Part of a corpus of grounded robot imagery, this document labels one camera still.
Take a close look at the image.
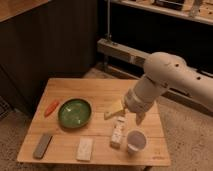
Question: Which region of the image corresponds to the small clear bottle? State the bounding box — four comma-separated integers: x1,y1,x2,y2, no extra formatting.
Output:
110,116,126,149

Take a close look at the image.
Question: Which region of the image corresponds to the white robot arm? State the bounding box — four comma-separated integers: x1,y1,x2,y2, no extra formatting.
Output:
104,52,213,125

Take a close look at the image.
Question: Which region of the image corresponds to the clear plastic cup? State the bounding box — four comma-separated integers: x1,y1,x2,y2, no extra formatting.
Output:
127,130,146,155

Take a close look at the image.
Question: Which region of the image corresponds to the orange carrot toy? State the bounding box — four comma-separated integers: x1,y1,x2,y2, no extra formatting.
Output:
44,100,59,117

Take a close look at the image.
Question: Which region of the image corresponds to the green round bowl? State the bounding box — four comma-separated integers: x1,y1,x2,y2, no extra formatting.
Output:
58,98,92,129

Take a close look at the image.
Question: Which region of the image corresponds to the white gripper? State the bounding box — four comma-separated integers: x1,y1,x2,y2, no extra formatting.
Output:
104,87,157,125

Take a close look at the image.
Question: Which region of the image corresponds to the wooden shelf with items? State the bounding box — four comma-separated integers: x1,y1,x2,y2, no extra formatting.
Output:
111,0,213,26

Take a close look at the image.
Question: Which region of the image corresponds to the white rectangular block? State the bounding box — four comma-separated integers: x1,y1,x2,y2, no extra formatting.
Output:
76,138,93,161

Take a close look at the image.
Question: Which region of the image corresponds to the wooden table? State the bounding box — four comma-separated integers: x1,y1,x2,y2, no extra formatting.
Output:
17,78,171,166

